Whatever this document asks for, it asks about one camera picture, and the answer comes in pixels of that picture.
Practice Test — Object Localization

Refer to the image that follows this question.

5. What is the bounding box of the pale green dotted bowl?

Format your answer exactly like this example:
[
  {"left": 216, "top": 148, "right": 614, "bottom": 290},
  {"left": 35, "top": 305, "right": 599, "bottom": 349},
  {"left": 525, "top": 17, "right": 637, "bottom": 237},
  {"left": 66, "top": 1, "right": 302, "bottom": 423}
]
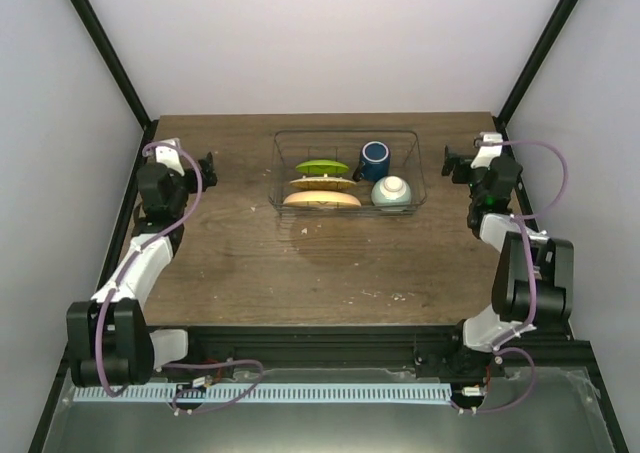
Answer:
[{"left": 371, "top": 176, "right": 412, "bottom": 211}]

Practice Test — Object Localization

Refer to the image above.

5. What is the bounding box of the dark blue mug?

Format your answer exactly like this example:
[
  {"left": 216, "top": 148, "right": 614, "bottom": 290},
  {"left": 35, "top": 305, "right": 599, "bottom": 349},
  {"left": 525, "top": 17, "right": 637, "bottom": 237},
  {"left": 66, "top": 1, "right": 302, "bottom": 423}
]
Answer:
[{"left": 352, "top": 141, "right": 391, "bottom": 183}]

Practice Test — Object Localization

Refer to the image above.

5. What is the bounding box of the grey wire dish rack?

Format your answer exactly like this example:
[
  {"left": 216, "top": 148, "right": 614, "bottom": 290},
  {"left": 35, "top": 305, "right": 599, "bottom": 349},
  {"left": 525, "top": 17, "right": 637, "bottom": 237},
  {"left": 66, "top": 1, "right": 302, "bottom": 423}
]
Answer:
[{"left": 269, "top": 129, "right": 426, "bottom": 216}]

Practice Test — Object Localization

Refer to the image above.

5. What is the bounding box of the lime green plate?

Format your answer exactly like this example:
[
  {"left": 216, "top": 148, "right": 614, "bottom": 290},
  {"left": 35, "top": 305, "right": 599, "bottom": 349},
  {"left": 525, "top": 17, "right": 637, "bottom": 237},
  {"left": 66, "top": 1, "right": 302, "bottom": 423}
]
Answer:
[{"left": 295, "top": 159, "right": 349, "bottom": 176}]

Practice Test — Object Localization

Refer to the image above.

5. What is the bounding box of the plain peach orange plate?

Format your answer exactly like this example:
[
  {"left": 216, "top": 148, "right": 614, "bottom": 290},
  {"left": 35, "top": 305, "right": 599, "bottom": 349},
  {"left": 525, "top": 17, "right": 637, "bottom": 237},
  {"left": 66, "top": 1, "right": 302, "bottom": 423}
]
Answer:
[{"left": 283, "top": 190, "right": 361, "bottom": 208}]

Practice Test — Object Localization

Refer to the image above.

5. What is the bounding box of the orange patterned plate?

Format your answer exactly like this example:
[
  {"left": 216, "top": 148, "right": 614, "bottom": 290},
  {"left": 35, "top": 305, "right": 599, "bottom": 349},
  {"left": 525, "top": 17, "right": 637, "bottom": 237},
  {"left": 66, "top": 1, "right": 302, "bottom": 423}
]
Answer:
[{"left": 289, "top": 175, "right": 356, "bottom": 191}]

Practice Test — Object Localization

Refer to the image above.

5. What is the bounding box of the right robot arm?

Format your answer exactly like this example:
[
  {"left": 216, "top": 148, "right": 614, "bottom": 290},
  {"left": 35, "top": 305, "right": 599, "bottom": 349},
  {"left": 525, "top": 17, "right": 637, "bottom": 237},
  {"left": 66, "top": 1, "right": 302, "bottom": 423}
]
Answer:
[{"left": 441, "top": 134, "right": 574, "bottom": 376}]

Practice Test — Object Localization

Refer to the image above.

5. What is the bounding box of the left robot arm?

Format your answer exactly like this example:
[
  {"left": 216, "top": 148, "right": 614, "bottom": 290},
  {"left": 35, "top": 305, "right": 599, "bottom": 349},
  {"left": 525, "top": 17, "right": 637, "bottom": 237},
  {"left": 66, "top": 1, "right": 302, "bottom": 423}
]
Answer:
[{"left": 66, "top": 139, "right": 218, "bottom": 397}]

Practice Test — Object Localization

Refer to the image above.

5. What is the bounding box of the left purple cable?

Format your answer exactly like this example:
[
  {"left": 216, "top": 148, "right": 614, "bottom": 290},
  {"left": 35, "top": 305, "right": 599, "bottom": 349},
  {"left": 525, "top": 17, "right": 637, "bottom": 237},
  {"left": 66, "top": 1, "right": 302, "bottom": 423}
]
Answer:
[{"left": 96, "top": 142, "right": 264, "bottom": 418}]

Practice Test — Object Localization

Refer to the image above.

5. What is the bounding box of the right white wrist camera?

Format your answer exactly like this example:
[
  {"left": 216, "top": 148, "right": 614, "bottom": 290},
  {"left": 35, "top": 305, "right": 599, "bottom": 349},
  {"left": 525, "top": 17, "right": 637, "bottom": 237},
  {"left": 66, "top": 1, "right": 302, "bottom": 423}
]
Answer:
[{"left": 471, "top": 132, "right": 503, "bottom": 169}]

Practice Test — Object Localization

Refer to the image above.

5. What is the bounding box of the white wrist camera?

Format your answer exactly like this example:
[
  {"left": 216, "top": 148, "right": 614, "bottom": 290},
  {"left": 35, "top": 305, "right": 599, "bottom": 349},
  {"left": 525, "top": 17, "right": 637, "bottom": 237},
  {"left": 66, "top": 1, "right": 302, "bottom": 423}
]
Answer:
[
  {"left": 152, "top": 138, "right": 185, "bottom": 176},
  {"left": 471, "top": 132, "right": 503, "bottom": 169}
]

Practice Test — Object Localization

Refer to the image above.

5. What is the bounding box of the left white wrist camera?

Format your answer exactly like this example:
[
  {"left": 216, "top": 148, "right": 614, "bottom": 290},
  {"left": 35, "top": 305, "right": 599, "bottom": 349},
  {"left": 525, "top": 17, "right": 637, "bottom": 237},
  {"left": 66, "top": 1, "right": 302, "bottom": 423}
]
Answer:
[{"left": 152, "top": 138, "right": 185, "bottom": 176}]

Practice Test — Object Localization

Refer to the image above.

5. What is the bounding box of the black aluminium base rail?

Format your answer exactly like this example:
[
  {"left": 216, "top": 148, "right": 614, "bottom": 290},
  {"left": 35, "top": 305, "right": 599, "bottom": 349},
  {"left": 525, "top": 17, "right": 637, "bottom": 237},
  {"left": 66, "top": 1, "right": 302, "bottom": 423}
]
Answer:
[{"left": 169, "top": 325, "right": 595, "bottom": 382}]

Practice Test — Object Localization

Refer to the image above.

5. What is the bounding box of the light blue slotted cable duct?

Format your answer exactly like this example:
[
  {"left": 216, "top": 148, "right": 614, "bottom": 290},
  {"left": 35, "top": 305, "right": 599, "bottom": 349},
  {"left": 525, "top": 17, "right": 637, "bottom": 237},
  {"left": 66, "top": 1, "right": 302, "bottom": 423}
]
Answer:
[{"left": 73, "top": 382, "right": 452, "bottom": 405}]

